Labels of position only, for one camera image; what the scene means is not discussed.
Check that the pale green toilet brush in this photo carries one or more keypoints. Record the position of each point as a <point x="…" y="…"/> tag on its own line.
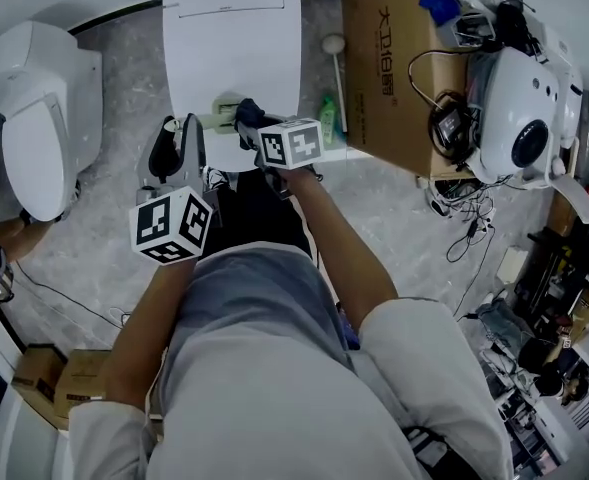
<point x="223" y="114"/>

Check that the green bottle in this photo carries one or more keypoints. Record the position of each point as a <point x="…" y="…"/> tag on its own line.
<point x="330" y="120"/>

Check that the white toilet with rounded seat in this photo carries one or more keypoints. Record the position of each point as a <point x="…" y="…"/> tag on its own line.
<point x="34" y="118"/>

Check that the black bundle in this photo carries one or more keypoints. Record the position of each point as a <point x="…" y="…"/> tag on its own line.
<point x="513" y="23"/>

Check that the black small screen device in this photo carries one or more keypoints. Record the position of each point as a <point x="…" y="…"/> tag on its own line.
<point x="451" y="124"/>

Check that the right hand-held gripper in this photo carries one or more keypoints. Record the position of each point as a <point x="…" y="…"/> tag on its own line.
<point x="291" y="143"/>

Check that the small cardboard box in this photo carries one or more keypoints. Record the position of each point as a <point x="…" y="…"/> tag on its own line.
<point x="39" y="373"/>
<point x="81" y="383"/>

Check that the person's shoe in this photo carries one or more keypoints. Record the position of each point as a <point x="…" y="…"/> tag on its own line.
<point x="216" y="178"/>

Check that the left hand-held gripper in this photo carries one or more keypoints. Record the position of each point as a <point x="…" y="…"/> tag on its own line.
<point x="171" y="228"/>

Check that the clear plastic case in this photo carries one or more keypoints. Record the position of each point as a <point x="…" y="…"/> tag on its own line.
<point x="471" y="29"/>

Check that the person's right forearm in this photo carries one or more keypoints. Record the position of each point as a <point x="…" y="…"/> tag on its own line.
<point x="339" y="248"/>

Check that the person's black trousers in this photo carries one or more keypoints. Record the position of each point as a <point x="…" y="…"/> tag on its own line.
<point x="261" y="213"/>

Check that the person's left forearm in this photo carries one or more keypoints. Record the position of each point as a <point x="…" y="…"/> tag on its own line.
<point x="149" y="318"/>

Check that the white domed device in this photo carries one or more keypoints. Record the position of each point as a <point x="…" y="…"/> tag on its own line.
<point x="519" y="113"/>

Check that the another person's forearm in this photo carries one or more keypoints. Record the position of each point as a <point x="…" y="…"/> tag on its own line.
<point x="11" y="233"/>

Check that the white cabinet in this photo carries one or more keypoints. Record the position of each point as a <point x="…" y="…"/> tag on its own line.
<point x="19" y="438"/>

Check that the white toilet with flat lid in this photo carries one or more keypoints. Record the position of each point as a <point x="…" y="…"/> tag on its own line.
<point x="231" y="53"/>

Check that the black cluttered shelf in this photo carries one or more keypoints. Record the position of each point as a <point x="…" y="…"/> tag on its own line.
<point x="566" y="273"/>

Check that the person's grey shirt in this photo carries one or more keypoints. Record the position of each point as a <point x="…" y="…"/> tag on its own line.
<point x="284" y="368"/>

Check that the dark cloth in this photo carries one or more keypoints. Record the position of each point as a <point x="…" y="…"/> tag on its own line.
<point x="249" y="111"/>

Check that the white flat box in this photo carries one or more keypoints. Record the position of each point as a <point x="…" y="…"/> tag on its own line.
<point x="511" y="264"/>

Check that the large cardboard box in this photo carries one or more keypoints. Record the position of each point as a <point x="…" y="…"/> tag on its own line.
<point x="399" y="78"/>

